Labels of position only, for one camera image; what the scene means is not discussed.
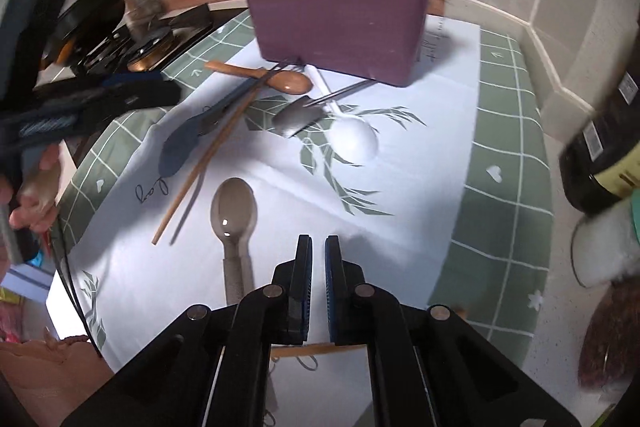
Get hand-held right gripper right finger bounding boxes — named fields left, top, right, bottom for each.
left=325, top=235, right=581, bottom=427

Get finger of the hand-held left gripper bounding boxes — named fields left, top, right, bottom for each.
left=82, top=81, right=182, bottom=118
left=97, top=72, right=167, bottom=90

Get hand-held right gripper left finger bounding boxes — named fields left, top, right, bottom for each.
left=60, top=234, right=313, bottom=427

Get dark blue spoon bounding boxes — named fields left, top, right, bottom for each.
left=159, top=64, right=291, bottom=178

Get white plastic spoon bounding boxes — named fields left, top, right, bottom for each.
left=305, top=64, right=379, bottom=165

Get wooden spoon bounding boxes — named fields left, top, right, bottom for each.
left=205, top=61, right=313, bottom=96

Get purple utensil holder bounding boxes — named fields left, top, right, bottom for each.
left=241, top=0, right=433, bottom=88

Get person's left hand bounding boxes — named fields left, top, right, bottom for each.
left=0, top=144, right=63, bottom=233

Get black gas stove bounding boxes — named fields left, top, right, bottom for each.
left=75, top=4, right=216, bottom=75

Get grey translucent spoon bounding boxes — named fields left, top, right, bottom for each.
left=210, top=177, right=258, bottom=305

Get green checked table mat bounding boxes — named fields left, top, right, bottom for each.
left=47, top=4, right=553, bottom=373

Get metal spoon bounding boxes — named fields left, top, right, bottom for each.
left=271, top=79, right=376, bottom=138

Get white and teal thermometer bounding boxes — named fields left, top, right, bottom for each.
left=572, top=202, right=640, bottom=288

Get jar of red contents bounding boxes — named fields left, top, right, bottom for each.
left=577, top=277, right=640, bottom=390

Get dark sauce bottle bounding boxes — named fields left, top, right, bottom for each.
left=559, top=72, right=640, bottom=215

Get black cookware orange handles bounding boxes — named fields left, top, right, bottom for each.
left=42, top=0, right=127, bottom=68

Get black cable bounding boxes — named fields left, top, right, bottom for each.
left=47, top=227, right=103, bottom=358

